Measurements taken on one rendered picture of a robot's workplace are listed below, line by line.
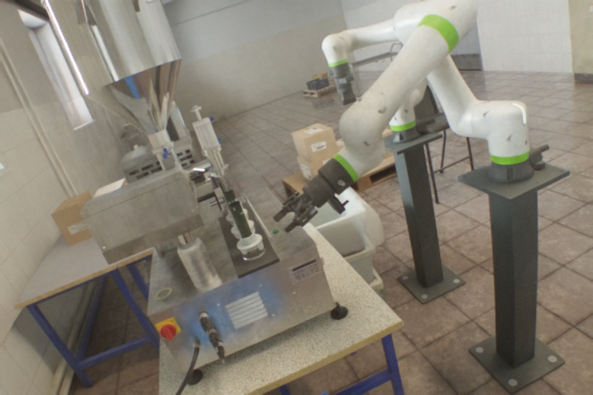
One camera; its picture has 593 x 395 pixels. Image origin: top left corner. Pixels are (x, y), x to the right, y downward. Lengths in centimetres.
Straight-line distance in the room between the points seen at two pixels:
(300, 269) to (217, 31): 1059
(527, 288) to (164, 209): 135
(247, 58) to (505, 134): 1044
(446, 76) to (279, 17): 1060
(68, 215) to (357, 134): 229
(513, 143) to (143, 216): 111
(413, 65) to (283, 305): 72
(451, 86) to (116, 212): 108
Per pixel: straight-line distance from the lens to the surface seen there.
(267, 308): 108
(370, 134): 91
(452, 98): 137
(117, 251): 99
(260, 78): 1151
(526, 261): 159
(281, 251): 104
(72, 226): 288
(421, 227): 213
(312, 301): 111
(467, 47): 842
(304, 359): 110
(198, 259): 99
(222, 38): 1140
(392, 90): 96
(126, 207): 94
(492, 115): 133
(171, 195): 93
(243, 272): 99
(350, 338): 111
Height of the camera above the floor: 154
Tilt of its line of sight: 22 degrees down
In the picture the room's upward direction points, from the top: 19 degrees counter-clockwise
